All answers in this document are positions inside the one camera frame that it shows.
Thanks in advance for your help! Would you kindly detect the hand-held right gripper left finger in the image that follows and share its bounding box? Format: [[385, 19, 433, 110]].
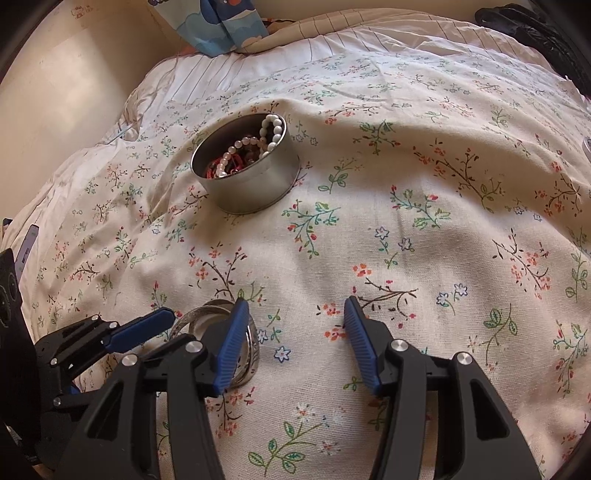
[[58, 298, 251, 480]]

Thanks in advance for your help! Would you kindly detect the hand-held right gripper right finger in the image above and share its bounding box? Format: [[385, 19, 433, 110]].
[[344, 295, 544, 480]]

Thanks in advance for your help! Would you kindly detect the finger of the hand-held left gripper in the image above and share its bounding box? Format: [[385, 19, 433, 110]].
[[34, 308, 175, 371], [52, 385, 103, 411]]

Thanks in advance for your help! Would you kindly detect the silver bangle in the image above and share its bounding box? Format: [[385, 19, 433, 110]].
[[171, 299, 262, 385], [172, 305, 257, 378]]

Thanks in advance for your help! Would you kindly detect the round metal tin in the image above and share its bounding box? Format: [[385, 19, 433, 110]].
[[190, 112, 301, 216]]

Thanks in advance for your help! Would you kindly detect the pile of beaded bracelets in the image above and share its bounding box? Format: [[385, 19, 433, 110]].
[[202, 114, 284, 181]]

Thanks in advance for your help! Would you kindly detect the grey flat device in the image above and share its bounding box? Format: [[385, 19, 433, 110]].
[[13, 224, 41, 278]]

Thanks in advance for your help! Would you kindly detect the blue whale print curtain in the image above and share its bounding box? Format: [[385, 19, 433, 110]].
[[147, 0, 271, 59]]

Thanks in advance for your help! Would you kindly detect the beige striped quilt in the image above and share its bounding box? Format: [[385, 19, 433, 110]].
[[265, 10, 492, 52]]

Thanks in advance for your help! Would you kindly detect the black bag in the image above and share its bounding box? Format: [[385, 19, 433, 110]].
[[475, 0, 585, 78]]

